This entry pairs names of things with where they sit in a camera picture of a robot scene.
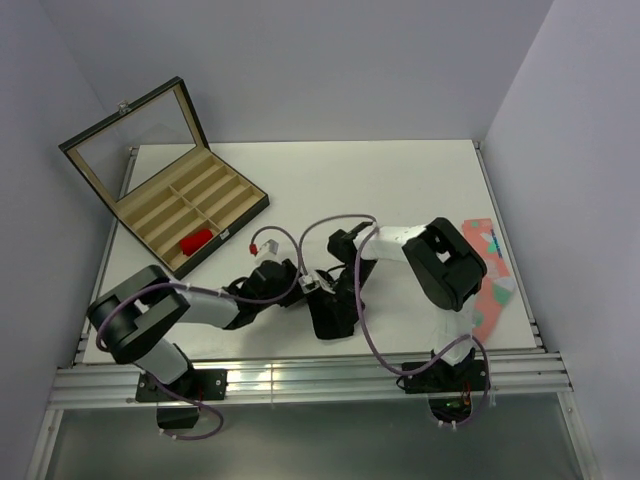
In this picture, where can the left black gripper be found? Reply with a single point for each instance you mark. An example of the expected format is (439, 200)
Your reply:
(292, 273)

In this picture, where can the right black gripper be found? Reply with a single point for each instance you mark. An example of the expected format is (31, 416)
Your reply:
(340, 300)

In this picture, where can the black striped sock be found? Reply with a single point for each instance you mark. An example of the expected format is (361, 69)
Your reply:
(333, 315)

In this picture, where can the red santa sock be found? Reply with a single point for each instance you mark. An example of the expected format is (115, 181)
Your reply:
(192, 243)

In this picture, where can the black compartment display box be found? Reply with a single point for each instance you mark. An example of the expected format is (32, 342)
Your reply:
(151, 165)

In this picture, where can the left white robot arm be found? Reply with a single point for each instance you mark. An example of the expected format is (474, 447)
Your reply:
(133, 318)

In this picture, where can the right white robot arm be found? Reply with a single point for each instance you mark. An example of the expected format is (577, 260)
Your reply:
(448, 269)

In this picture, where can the pink patterned sock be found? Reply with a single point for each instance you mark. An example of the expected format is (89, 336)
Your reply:
(498, 286)

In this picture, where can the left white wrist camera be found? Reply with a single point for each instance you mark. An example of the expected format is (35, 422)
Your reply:
(267, 251)

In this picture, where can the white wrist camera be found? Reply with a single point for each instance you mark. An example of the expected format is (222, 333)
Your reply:
(313, 281)
(267, 251)

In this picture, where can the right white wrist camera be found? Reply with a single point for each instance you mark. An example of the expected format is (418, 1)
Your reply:
(313, 281)

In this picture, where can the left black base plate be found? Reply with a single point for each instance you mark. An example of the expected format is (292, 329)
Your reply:
(196, 384)

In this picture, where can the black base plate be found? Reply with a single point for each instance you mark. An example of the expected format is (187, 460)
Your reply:
(444, 378)
(196, 384)

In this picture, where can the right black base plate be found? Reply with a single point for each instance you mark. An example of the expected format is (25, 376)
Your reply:
(444, 378)

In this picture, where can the small black box under rail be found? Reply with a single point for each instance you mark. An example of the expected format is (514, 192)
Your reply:
(177, 418)

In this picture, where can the aluminium table frame rail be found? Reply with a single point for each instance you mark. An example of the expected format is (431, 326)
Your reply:
(338, 379)

